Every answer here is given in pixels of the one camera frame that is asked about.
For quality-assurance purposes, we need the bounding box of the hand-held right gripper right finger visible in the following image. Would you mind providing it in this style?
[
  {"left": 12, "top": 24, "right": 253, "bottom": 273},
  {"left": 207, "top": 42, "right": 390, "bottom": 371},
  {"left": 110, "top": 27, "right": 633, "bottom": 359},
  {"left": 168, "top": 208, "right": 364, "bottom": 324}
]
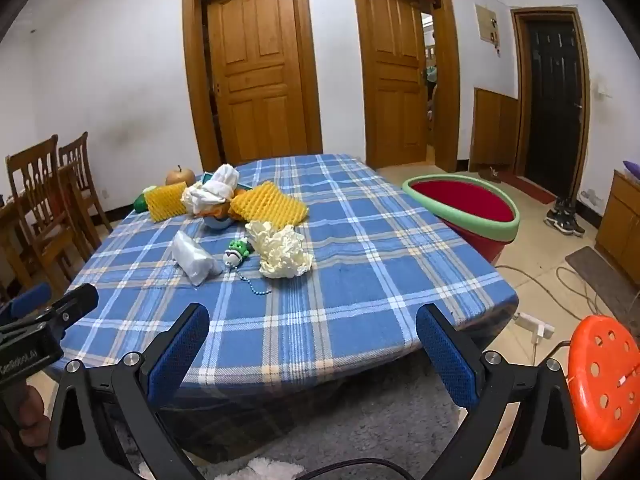
[{"left": 415, "top": 303, "right": 582, "bottom": 480}]

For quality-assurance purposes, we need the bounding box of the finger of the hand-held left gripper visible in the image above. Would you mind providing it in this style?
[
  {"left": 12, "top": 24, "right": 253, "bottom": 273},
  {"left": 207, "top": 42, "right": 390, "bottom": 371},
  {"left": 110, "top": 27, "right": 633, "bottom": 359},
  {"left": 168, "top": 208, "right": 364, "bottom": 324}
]
[
  {"left": 0, "top": 282, "right": 54, "bottom": 322},
  {"left": 30, "top": 283, "right": 100, "bottom": 335}
]

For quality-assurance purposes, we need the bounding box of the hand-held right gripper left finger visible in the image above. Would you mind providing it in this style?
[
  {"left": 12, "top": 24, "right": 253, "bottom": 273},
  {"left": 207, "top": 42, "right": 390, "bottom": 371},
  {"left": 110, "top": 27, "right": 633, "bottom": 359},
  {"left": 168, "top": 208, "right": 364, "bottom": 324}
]
[{"left": 47, "top": 302, "right": 211, "bottom": 480}]

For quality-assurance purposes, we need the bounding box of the small yellow foam net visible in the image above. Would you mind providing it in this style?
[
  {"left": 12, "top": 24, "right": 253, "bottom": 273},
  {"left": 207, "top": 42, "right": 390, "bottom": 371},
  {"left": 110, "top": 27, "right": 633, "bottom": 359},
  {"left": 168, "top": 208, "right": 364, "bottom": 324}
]
[{"left": 143, "top": 182, "right": 189, "bottom": 224}]

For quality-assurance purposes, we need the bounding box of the cream foam wrap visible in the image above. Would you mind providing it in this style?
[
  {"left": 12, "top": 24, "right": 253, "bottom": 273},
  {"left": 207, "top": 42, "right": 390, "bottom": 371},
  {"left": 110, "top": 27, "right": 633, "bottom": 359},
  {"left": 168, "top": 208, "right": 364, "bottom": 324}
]
[{"left": 244, "top": 219, "right": 315, "bottom": 280}]

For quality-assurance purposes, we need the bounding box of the orange peel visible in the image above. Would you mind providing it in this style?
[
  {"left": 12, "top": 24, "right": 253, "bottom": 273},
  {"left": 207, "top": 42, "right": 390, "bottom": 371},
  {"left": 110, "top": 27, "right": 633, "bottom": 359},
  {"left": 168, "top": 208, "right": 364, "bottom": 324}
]
[{"left": 192, "top": 187, "right": 251, "bottom": 224}]

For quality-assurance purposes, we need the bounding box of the red bin with green rim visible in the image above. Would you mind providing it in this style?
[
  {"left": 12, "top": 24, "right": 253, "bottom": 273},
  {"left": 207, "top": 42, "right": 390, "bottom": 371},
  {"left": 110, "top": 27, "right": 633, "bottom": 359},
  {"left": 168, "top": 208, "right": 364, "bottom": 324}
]
[{"left": 402, "top": 174, "right": 521, "bottom": 266}]

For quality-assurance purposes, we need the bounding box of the white tissue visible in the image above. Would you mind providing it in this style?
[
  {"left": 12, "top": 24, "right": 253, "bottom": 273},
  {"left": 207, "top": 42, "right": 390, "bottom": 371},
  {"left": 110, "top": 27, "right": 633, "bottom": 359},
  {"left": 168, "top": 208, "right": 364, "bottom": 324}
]
[{"left": 181, "top": 163, "right": 240, "bottom": 214}]

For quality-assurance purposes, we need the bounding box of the large yellow foam net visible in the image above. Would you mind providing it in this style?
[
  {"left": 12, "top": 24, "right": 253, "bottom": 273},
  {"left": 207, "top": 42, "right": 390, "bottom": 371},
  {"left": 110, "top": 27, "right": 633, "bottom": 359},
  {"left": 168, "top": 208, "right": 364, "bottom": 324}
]
[{"left": 229, "top": 180, "right": 310, "bottom": 226}]

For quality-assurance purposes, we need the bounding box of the person's left hand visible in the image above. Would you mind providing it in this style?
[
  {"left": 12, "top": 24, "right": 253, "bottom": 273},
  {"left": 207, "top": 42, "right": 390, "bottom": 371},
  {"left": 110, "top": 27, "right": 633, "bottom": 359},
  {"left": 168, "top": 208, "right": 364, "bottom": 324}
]
[{"left": 15, "top": 384, "right": 53, "bottom": 463}]

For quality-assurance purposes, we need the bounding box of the white tissue pack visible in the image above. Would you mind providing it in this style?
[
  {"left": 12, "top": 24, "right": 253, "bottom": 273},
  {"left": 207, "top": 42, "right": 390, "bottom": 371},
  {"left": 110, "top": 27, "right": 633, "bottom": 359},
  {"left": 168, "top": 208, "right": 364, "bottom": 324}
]
[{"left": 171, "top": 230, "right": 224, "bottom": 287}]

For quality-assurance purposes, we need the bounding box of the wooden chair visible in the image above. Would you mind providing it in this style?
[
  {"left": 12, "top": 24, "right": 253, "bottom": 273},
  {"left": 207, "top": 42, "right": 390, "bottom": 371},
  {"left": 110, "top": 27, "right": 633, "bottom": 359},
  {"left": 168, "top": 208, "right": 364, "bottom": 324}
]
[
  {"left": 5, "top": 134, "right": 85, "bottom": 293},
  {"left": 58, "top": 131, "right": 114, "bottom": 235}
]

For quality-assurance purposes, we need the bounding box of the white power strip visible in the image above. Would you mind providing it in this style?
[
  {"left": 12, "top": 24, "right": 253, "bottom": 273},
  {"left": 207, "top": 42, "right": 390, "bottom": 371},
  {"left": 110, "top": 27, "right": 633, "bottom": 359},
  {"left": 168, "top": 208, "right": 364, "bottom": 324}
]
[{"left": 514, "top": 311, "right": 556, "bottom": 344}]

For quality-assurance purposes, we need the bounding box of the grey rug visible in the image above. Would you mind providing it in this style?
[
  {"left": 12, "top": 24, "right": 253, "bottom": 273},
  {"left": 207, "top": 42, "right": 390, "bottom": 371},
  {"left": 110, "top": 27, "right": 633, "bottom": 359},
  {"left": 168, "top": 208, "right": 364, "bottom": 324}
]
[{"left": 115, "top": 355, "right": 482, "bottom": 480}]

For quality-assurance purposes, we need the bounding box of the light blue bowl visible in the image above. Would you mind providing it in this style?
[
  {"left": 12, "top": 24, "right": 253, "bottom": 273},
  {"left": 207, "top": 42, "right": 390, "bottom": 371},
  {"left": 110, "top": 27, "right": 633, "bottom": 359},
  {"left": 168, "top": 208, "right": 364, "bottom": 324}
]
[{"left": 203, "top": 214, "right": 237, "bottom": 234}]

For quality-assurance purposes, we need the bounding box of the blue plaid tablecloth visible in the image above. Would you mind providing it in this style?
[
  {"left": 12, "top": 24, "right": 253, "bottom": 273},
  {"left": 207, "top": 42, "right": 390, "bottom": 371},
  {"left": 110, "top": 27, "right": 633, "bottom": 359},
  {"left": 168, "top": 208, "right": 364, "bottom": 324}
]
[{"left": 62, "top": 154, "right": 519, "bottom": 403}]

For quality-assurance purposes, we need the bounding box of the white fluffy cloth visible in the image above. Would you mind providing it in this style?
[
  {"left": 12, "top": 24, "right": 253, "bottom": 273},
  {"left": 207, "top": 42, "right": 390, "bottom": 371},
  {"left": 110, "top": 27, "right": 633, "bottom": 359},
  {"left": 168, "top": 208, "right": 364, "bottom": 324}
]
[{"left": 137, "top": 455, "right": 302, "bottom": 480}]

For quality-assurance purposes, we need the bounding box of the orange plastic stool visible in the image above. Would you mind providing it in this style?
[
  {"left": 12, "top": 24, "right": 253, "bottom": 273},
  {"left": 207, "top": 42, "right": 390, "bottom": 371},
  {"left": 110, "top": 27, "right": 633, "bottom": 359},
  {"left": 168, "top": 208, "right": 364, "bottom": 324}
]
[{"left": 567, "top": 315, "right": 640, "bottom": 452}]

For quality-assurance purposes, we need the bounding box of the brown apple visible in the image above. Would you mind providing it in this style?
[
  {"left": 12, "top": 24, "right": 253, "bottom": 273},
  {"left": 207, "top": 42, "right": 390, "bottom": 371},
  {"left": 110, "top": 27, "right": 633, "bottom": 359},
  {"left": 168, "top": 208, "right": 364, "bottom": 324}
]
[{"left": 165, "top": 163, "right": 197, "bottom": 187}]

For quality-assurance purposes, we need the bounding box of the grey door mat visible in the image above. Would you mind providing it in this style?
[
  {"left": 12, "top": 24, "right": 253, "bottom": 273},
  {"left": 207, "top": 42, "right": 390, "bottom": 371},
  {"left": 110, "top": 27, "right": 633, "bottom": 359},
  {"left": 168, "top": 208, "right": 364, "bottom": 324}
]
[{"left": 565, "top": 246, "right": 640, "bottom": 337}]

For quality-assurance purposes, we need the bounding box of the red door mat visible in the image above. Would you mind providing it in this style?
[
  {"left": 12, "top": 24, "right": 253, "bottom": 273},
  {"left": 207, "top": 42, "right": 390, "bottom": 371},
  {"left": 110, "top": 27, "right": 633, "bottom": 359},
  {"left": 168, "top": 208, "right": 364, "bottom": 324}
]
[{"left": 499, "top": 172, "right": 557, "bottom": 205}]

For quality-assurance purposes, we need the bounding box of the wooden cabinet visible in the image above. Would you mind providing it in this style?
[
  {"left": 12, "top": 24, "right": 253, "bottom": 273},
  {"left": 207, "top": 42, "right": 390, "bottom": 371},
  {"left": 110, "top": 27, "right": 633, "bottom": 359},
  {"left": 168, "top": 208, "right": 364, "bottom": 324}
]
[{"left": 595, "top": 170, "right": 640, "bottom": 287}]

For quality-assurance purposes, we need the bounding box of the closed wooden door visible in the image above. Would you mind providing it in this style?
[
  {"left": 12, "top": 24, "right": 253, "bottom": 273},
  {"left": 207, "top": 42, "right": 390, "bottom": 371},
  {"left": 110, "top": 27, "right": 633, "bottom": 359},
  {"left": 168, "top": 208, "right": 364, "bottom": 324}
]
[{"left": 182, "top": 0, "right": 324, "bottom": 172}]

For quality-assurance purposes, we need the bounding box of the black door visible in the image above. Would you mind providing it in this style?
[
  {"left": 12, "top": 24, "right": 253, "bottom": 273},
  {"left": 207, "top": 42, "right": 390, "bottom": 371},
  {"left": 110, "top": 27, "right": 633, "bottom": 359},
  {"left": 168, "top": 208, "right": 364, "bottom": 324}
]
[{"left": 511, "top": 7, "right": 591, "bottom": 207}]

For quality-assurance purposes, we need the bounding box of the open wooden door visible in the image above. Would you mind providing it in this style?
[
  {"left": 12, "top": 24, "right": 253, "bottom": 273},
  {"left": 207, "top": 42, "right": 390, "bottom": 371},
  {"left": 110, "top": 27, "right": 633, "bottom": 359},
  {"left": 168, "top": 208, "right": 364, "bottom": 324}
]
[{"left": 350, "top": 0, "right": 461, "bottom": 173}]

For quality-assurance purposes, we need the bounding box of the green frog keychain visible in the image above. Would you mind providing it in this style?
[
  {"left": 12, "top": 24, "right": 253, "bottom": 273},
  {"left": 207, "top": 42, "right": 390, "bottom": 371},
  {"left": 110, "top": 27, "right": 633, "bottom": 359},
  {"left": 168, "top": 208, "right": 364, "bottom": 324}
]
[{"left": 222, "top": 237, "right": 274, "bottom": 297}]

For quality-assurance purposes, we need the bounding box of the grey floor cable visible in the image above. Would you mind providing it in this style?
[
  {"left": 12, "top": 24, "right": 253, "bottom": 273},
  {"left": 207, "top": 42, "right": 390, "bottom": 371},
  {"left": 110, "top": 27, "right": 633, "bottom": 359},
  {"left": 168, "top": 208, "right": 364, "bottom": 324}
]
[{"left": 499, "top": 264, "right": 640, "bottom": 322}]

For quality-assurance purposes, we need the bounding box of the wooden wall panel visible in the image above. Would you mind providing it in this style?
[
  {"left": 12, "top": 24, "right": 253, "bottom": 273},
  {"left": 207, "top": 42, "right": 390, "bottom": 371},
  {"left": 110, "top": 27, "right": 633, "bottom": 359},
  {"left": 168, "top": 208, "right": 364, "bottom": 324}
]
[{"left": 469, "top": 87, "right": 521, "bottom": 174}]

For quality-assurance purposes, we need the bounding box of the wall fuse box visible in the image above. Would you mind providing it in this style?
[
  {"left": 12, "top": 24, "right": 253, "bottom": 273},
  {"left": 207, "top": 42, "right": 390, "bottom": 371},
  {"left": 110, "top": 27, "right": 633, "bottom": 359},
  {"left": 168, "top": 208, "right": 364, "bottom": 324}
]
[{"left": 474, "top": 3, "right": 501, "bottom": 47}]

